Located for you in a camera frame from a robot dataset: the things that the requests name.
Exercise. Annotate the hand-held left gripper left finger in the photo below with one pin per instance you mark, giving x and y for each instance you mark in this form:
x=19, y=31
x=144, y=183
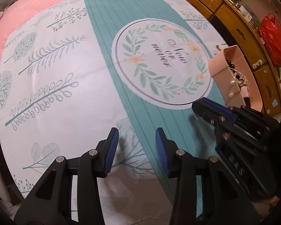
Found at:
x=111, y=154

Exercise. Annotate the pink plush blanket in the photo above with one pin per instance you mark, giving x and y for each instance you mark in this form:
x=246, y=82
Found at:
x=25, y=9

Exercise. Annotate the red plastic bag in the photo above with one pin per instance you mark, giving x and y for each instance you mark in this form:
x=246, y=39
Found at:
x=271, y=37

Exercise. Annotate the pink cardboard box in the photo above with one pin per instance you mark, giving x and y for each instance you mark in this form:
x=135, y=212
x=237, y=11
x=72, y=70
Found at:
x=224, y=72

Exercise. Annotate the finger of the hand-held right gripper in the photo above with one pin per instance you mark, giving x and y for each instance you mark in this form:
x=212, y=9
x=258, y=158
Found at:
x=208, y=116
x=217, y=107

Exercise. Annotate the green drawer safety lock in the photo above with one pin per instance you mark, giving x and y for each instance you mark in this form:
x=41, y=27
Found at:
x=260, y=62

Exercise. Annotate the teal leaf print tablecloth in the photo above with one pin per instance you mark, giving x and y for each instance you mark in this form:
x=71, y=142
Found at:
x=60, y=63

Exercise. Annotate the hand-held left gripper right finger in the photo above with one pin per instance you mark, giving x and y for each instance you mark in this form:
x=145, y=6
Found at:
x=162, y=154

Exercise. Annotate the wooden dresser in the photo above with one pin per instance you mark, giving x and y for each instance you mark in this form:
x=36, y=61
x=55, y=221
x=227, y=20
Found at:
x=236, y=25

